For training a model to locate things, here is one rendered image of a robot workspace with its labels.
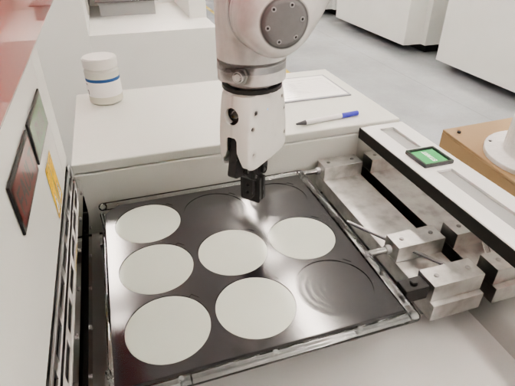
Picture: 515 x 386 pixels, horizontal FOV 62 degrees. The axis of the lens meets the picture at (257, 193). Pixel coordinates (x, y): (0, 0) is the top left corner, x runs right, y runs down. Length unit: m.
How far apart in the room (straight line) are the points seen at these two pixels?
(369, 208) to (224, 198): 0.25
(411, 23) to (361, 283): 4.78
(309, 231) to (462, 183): 0.25
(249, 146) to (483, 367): 0.41
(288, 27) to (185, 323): 0.35
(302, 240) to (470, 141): 0.52
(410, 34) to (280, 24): 4.89
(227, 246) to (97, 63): 0.50
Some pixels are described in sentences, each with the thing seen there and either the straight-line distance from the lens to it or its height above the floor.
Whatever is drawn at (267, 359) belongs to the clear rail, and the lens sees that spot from 0.50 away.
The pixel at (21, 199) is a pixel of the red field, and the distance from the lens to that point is 0.43.
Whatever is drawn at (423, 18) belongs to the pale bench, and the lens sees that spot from 5.35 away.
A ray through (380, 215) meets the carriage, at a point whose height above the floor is 0.88.
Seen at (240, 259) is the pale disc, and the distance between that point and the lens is 0.62.
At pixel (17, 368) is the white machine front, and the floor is 1.04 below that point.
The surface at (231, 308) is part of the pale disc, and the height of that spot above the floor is 0.90.
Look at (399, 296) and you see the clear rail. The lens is 0.59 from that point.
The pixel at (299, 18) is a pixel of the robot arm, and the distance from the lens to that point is 0.43.
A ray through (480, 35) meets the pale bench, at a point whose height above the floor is 0.42.
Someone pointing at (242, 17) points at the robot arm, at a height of 1.23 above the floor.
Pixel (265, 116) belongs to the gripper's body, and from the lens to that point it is 0.54.
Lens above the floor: 1.31
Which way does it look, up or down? 33 degrees down
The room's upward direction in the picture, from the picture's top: straight up
